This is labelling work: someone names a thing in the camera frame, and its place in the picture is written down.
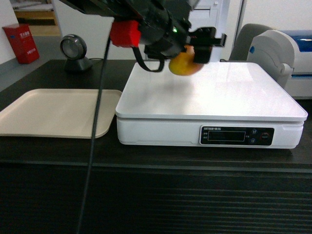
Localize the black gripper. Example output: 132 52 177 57
143 9 227 64

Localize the red yellow mango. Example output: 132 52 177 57
169 45 204 76

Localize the white checkout scale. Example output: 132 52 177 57
116 62 308 149

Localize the black checkout counter cabinet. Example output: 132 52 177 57
0 59 312 234

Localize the white receipt printer kiosk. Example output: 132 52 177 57
189 0 243 62

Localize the white label printer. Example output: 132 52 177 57
247 30 312 99

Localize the black barcode scanner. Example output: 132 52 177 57
60 34 93 73

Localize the beige plastic tray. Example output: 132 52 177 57
0 88 122 140

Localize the red fire extinguisher box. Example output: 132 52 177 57
3 23 39 64

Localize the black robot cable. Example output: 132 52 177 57
77 36 164 234

